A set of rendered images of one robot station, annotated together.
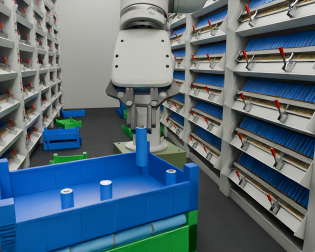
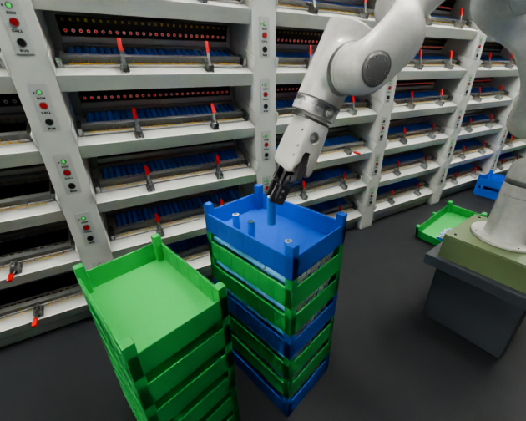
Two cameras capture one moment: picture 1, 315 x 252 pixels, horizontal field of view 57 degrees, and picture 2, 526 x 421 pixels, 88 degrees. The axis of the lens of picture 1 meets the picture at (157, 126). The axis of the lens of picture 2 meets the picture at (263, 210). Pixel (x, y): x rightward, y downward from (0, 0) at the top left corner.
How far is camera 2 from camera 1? 56 cm
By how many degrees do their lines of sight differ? 71
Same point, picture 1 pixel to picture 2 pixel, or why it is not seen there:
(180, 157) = not seen: outside the picture
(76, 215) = (226, 227)
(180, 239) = (278, 291)
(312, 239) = not seen: outside the picture
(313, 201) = not seen: outside the picture
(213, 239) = (523, 407)
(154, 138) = (513, 232)
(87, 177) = (299, 219)
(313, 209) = not seen: outside the picture
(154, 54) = (292, 141)
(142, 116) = (505, 195)
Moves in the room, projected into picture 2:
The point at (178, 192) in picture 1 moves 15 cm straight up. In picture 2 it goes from (276, 256) to (276, 187)
